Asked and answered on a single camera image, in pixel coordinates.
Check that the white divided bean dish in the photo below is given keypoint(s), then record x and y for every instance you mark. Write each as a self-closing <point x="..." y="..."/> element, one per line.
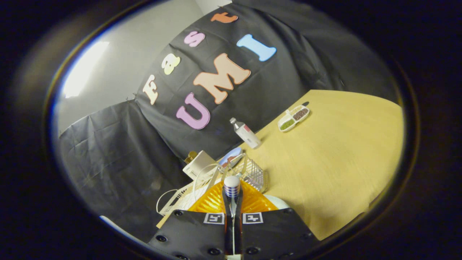
<point x="293" y="118"/>

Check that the clear plastic water bottle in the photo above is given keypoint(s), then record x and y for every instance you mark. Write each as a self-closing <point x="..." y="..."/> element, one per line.
<point x="247" y="134"/>

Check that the black backdrop cloth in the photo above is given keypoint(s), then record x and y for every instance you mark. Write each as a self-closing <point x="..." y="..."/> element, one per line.
<point x="119" y="162"/>

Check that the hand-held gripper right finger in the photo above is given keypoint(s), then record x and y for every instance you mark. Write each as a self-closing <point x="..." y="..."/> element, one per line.
<point x="274" y="234"/>

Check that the brown bread slice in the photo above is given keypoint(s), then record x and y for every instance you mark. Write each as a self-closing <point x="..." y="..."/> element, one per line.
<point x="190" y="157"/>

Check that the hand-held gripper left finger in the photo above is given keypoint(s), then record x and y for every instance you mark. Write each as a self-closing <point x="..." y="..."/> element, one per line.
<point x="191" y="234"/>

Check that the white dish rack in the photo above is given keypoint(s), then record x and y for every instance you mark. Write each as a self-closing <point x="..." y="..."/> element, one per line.
<point x="184" y="196"/>

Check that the blue plate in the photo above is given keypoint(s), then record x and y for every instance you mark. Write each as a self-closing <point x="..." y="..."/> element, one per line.
<point x="231" y="156"/>

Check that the white toaster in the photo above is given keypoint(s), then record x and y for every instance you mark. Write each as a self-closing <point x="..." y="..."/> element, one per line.
<point x="198" y="164"/>

